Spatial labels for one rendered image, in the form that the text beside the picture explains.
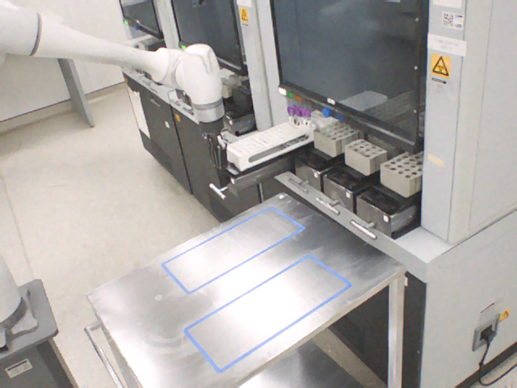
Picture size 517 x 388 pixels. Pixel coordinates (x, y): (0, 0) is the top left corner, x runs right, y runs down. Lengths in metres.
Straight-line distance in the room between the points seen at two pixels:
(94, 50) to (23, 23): 0.18
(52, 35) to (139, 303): 0.64
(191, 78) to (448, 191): 0.74
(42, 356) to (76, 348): 0.89
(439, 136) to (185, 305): 0.69
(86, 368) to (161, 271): 1.09
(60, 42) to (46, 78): 3.72
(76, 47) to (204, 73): 0.35
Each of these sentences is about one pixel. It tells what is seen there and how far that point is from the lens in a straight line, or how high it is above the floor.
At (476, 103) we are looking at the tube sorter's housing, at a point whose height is 1.11.
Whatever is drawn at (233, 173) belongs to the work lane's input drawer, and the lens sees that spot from 1.57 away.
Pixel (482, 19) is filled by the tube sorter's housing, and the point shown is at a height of 1.29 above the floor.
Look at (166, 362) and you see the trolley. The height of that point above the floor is 0.82.
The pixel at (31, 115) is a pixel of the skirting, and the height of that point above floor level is 0.06.
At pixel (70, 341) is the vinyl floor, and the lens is 2.42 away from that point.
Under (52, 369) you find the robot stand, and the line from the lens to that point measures 1.54.
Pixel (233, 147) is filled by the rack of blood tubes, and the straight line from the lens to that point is 1.63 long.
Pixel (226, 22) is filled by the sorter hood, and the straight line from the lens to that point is 1.94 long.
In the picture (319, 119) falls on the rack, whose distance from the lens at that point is 1.74.
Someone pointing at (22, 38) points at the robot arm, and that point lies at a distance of 1.24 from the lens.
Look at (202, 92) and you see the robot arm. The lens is 1.44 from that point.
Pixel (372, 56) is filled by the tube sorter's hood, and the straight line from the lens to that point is 1.30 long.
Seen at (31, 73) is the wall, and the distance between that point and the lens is 4.96.
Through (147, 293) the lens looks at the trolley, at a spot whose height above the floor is 0.82.
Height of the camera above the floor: 1.59
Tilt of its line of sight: 32 degrees down
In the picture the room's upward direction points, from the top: 10 degrees counter-clockwise
